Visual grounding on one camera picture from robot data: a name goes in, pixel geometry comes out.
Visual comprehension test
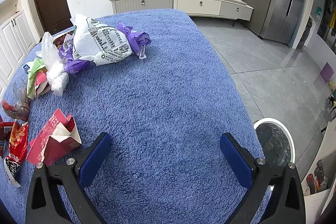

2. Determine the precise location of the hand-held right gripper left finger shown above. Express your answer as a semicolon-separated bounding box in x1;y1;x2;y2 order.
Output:
25;132;113;224

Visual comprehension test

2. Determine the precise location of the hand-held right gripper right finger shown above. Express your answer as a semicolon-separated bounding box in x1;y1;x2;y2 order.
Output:
219;132;306;224

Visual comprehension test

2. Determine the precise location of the white round bin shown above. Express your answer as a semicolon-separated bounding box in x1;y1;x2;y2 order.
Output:
253;119;297;169

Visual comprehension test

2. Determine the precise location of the green paper packet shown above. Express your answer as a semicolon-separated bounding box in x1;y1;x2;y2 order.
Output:
22;57;48;100

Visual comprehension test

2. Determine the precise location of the white printed plastic bag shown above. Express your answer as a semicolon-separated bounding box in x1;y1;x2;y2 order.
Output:
70;14;133;66

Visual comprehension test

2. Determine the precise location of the purple plastic wrapper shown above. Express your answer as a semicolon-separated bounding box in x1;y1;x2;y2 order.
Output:
117;22;152;59
58;43;92;75

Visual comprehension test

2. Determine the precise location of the pink torn carton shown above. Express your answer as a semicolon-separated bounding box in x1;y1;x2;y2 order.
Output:
26;108;82;167

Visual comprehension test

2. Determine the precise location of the red snack packet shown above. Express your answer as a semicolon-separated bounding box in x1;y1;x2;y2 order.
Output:
3;119;29;188

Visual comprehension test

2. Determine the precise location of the white marble counter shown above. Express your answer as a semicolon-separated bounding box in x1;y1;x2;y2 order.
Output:
302;119;336;224

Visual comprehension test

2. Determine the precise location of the blue fuzzy blanket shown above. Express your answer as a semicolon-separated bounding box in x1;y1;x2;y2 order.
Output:
0;9;272;224

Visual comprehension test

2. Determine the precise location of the clear wrapper with red print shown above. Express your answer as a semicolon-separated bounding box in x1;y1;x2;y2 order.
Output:
1;81;30;121

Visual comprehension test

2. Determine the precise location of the clear crumpled plastic bag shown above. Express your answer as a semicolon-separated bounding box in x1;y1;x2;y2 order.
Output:
41;32;69;96

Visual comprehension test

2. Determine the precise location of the brown snack packet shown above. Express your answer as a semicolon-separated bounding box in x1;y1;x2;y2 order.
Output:
52;32;75;50

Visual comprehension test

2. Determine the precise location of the purple stool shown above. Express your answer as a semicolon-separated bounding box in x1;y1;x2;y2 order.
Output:
321;62;335;83

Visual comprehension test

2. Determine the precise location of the washing machine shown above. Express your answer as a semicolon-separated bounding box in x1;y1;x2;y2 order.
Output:
297;17;315;50

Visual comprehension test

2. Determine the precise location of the white cupboard unit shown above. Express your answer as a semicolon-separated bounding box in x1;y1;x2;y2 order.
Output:
0;0;37;88

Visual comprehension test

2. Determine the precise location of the white television cabinet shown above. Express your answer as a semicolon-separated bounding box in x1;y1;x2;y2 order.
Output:
109;0;254;21

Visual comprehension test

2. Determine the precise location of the yellow hanging garment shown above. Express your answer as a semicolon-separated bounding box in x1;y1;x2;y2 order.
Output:
330;7;336;33

